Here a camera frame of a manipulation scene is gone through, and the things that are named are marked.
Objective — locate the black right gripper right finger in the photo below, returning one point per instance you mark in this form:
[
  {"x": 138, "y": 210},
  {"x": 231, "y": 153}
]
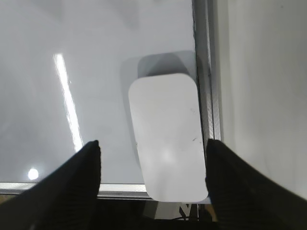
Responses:
[{"x": 245, "y": 199}]

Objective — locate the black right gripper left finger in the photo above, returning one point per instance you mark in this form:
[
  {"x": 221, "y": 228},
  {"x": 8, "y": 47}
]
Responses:
[{"x": 65, "y": 200}]

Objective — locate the white rectangular board eraser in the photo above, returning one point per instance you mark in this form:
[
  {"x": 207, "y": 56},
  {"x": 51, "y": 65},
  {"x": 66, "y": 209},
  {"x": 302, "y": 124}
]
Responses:
[{"x": 167, "y": 128}]

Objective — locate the white whiteboard with grey frame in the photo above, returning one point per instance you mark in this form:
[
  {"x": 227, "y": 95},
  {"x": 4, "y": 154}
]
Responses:
[{"x": 66, "y": 67}]

